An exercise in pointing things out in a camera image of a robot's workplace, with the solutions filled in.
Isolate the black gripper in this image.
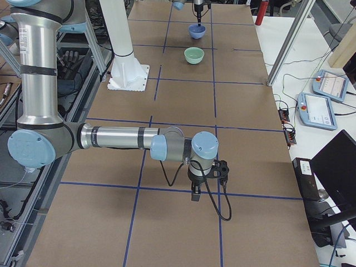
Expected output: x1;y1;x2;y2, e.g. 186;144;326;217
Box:
187;171;204;201
193;0;204;27

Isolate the blue ceramic bowl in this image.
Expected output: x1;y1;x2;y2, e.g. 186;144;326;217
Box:
188;24;206;39

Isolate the green ceramic bowl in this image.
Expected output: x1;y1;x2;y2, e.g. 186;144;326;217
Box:
184;47;205;65

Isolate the red cylinder bottle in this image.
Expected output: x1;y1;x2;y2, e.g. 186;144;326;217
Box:
255;0;269;26

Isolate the black orange terminal block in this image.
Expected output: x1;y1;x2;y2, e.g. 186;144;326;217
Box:
278;108;290;123
283;128;296;147

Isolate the black desktop computer box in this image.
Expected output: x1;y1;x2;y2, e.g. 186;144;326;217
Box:
292;157;323;202

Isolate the black computer monitor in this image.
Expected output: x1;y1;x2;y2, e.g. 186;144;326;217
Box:
311;130;355;209

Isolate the far blue teach pendant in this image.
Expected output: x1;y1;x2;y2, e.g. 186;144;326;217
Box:
312;70;349;103

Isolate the blue teach pendant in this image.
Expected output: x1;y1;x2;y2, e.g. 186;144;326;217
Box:
312;70;349;103
297;92;338;131

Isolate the near blue teach pendant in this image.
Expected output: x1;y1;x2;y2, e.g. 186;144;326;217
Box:
297;92;338;131

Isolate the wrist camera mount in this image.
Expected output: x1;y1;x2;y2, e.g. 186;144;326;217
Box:
207;160;229;182

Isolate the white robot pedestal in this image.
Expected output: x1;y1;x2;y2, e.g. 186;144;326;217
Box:
100;0;150;92

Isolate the aluminium frame post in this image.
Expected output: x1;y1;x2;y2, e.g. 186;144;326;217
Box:
266;0;316;86

